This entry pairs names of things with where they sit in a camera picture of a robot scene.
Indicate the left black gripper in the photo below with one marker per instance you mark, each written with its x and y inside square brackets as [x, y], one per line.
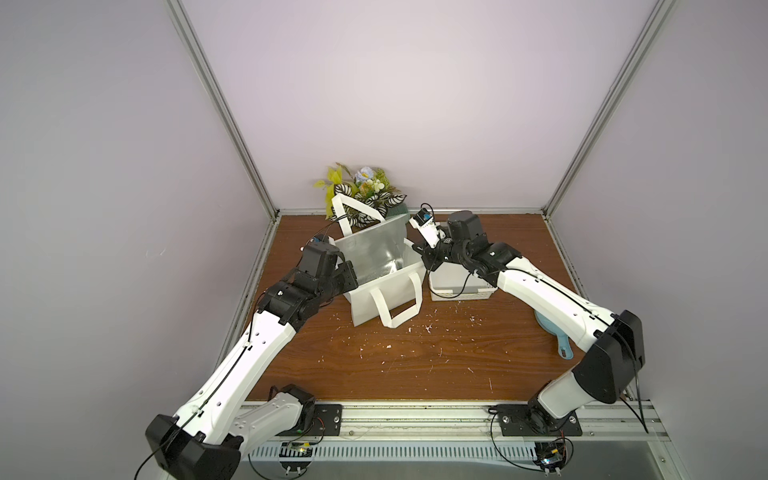
[347, 274]

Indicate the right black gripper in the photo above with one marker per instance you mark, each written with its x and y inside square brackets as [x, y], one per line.
[432, 257]

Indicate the white insulated delivery bag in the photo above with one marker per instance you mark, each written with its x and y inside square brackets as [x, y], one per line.
[389, 272]

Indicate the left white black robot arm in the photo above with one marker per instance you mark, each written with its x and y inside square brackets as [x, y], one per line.
[207, 437]

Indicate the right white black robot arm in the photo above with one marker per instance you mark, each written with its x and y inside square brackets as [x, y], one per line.
[612, 343]

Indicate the white perforated plastic basket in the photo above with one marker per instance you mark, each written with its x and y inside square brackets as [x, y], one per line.
[448, 279]

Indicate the artificial potted plant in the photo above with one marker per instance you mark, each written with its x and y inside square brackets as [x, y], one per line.
[368, 185]

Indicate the teal plastic scoop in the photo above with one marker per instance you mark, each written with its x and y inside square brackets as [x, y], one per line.
[563, 342]

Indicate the left small circuit board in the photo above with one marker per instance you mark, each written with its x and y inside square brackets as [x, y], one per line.
[295, 458]

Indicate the small circuit board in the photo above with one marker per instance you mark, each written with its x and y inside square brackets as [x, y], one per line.
[551, 457]
[295, 458]

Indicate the right small circuit board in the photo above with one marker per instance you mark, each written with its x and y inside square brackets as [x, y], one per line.
[551, 457]

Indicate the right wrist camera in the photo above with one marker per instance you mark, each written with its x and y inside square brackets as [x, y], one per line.
[423, 221]

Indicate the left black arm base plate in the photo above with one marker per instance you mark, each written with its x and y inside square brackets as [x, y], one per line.
[324, 419]

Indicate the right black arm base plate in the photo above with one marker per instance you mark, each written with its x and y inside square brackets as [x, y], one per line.
[521, 420]

